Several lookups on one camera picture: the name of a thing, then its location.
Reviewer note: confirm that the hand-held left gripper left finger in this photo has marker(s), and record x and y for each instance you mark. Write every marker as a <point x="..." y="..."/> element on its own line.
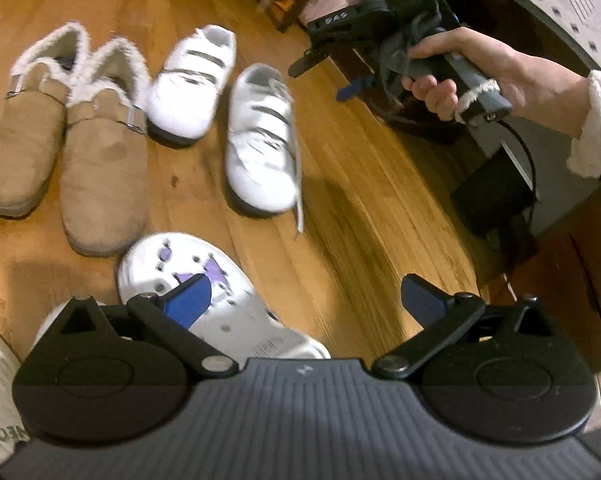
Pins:
<point x="190" y="300"/>

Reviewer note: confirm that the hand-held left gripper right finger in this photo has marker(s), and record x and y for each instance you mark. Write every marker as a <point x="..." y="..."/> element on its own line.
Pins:
<point x="420" y="295"/>

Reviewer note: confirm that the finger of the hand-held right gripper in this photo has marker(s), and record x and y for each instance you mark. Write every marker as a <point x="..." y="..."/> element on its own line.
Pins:
<point x="308" y="62"/>
<point x="355" y="87"/>

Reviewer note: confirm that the tan fleece-lined clog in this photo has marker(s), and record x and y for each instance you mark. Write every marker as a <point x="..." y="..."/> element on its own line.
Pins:
<point x="20" y="150"/>
<point x="105" y="185"/>

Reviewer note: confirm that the person's right hand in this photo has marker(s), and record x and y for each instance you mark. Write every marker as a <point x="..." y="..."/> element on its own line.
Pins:
<point x="520" y="70"/>

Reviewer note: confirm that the pink bag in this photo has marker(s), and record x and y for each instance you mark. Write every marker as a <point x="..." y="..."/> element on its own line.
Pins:
<point x="330" y="0"/>

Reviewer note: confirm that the black power bank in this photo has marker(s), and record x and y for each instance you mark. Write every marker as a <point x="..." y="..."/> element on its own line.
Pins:
<point x="490" y="195"/>

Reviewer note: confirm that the grey dotted mattress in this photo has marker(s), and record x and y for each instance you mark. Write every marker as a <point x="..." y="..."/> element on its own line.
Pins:
<point x="555" y="0"/>

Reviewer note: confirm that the dark wooden bed frame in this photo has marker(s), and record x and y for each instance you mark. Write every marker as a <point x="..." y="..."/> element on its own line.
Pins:
<point x="580" y="220"/>

